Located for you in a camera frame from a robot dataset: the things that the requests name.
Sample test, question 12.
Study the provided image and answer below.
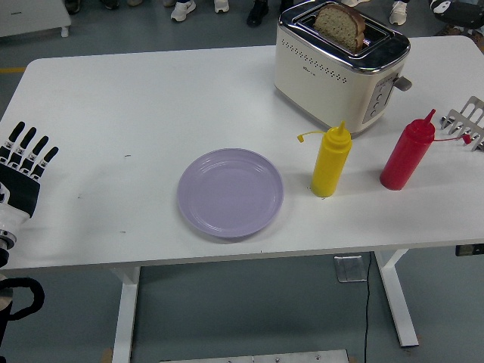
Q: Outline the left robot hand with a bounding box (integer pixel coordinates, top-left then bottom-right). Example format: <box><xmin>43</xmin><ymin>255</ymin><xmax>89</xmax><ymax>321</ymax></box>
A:
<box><xmin>0</xmin><ymin>121</ymin><xmax>60</xmax><ymax>232</ymax></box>

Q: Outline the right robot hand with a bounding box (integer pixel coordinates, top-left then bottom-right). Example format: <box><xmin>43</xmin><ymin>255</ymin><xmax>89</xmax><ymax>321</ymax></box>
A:
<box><xmin>429</xmin><ymin>0</ymin><xmax>484</xmax><ymax>29</ymax></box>

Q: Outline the brown bread slice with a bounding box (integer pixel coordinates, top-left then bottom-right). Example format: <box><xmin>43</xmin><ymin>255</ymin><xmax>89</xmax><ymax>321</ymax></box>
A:
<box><xmin>314</xmin><ymin>3</ymin><xmax>367</xmax><ymax>54</ymax></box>

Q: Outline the cream and chrome toaster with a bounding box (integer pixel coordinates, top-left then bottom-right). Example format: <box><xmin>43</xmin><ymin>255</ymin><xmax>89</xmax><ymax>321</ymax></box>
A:
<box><xmin>272</xmin><ymin>2</ymin><xmax>414</xmax><ymax>138</ymax></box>

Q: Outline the purple round plate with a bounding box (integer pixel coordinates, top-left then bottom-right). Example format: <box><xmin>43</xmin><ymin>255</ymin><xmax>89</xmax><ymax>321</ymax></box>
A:
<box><xmin>176</xmin><ymin>147</ymin><xmax>285</xmax><ymax>243</ymax></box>

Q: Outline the silver floor plate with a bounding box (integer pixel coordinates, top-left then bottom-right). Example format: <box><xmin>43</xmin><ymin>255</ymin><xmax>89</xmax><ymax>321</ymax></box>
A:
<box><xmin>333</xmin><ymin>255</ymin><xmax>368</xmax><ymax>284</ymax></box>

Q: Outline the brown shoe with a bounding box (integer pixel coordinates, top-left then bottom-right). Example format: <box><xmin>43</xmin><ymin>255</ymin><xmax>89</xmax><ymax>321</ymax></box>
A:
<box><xmin>434</xmin><ymin>24</ymin><xmax>468</xmax><ymax>37</ymax></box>

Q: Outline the white sneaker with laces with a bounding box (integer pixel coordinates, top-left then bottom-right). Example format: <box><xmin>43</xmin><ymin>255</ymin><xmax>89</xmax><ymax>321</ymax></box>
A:
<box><xmin>389</xmin><ymin>0</ymin><xmax>408</xmax><ymax>26</ymax></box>
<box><xmin>169</xmin><ymin>0</ymin><xmax>197</xmax><ymax>22</ymax></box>

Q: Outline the metal toast rack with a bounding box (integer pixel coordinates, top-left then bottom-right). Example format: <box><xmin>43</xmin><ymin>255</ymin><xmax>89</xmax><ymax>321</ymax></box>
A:
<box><xmin>439</xmin><ymin>95</ymin><xmax>484</xmax><ymax>152</ymax></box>

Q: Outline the red squeeze bottle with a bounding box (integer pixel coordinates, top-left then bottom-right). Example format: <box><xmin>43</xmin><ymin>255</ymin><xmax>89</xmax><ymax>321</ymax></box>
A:
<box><xmin>379</xmin><ymin>108</ymin><xmax>473</xmax><ymax>191</ymax></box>

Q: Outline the white table leg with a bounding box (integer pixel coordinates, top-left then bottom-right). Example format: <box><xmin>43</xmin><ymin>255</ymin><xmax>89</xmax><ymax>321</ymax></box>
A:
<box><xmin>109</xmin><ymin>264</ymin><xmax>141</xmax><ymax>363</ymax></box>
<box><xmin>374</xmin><ymin>249</ymin><xmax>420</xmax><ymax>349</ymax></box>

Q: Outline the white side table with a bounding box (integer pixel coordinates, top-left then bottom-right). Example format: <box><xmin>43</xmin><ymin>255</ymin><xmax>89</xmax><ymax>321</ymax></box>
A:
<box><xmin>0</xmin><ymin>0</ymin><xmax>73</xmax><ymax>39</ymax></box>

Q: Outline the yellow squeeze bottle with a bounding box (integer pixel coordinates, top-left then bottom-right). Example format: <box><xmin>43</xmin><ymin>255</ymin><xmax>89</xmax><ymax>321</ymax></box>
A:
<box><xmin>296</xmin><ymin>119</ymin><xmax>353</xmax><ymax>197</ymax></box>

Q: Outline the black shoe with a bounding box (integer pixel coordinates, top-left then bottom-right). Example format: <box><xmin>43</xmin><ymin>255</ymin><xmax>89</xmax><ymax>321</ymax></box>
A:
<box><xmin>246</xmin><ymin>0</ymin><xmax>270</xmax><ymax>26</ymax></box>

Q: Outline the black table control panel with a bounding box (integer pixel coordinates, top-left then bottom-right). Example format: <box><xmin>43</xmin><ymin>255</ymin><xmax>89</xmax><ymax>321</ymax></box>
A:
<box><xmin>455</xmin><ymin>244</ymin><xmax>484</xmax><ymax>257</ymax></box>

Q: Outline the black floor cable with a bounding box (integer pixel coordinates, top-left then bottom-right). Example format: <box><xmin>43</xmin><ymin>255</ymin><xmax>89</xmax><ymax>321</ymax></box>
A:
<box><xmin>362</xmin><ymin>252</ymin><xmax>372</xmax><ymax>363</ymax></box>

